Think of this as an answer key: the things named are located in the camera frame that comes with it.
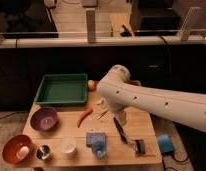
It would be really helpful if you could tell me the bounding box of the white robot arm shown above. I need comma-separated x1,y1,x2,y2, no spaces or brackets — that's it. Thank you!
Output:
97,65,206,133

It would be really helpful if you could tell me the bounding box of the blue plastic cup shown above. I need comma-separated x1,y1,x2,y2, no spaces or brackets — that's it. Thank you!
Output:
92,142,106,159

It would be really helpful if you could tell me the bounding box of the white paper cup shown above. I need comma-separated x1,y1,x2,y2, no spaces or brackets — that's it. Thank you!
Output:
59,136,77,157

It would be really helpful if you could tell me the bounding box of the small metal cup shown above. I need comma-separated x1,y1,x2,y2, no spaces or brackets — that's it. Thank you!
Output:
36,145,52,161

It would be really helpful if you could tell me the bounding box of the metal spoon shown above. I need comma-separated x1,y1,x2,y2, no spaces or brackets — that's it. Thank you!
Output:
97,110,108,120

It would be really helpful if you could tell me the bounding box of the orange fruit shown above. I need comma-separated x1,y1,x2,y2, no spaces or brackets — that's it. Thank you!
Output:
88,80,97,91

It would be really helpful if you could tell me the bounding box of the green plastic tray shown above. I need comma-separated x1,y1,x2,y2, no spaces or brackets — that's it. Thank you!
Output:
35,73,88,106

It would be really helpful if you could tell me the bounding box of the purple bowl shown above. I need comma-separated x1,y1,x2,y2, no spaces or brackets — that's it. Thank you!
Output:
30,107,58,131

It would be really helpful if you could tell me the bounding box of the black object on shelf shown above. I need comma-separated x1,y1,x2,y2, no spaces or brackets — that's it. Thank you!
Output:
120,25,132,37

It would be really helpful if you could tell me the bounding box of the black box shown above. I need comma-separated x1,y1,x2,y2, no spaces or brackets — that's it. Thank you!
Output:
130,0,181,31

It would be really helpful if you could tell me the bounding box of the white egg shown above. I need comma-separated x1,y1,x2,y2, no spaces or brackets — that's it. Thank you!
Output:
16,146,30,159

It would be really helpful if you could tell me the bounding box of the red bowl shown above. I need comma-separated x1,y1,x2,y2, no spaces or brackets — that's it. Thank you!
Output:
2,135,33,164

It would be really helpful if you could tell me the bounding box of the black handled dish brush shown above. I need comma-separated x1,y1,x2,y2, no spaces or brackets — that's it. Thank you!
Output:
113,118,146,155

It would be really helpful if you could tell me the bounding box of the white slanted bracket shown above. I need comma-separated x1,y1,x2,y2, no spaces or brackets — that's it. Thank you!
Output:
178,7,201,42

